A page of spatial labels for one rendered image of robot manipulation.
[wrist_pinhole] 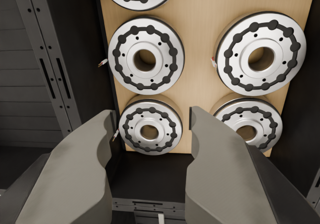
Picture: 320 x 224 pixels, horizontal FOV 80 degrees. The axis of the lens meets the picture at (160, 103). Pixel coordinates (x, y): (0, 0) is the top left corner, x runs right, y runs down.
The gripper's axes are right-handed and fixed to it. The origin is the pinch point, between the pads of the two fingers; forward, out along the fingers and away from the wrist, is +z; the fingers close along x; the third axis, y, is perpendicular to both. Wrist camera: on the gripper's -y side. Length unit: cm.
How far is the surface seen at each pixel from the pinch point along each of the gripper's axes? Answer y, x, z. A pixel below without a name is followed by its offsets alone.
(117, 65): 1.0, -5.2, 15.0
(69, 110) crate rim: 4.2, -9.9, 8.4
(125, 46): -1.5, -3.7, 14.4
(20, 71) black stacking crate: 2.8, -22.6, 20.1
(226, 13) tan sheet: -4.7, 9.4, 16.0
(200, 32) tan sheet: -2.4, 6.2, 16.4
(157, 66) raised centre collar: 1.0, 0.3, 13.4
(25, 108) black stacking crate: 10.0, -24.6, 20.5
